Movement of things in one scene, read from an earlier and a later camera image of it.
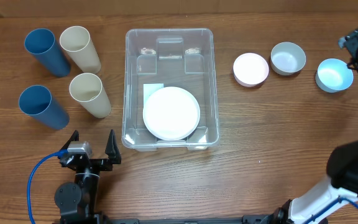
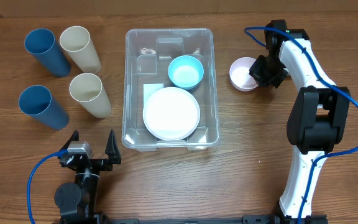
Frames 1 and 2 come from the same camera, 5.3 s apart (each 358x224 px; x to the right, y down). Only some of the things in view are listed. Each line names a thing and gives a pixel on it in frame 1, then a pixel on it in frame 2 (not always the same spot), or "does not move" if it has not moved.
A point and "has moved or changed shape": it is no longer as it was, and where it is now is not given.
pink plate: [171, 113] does not move
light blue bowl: [334, 75] → [186, 71]
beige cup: [87, 89] does not move
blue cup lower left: [37, 101] does not move
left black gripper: [112, 151] does not move
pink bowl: [250, 69] has moved or changed shape
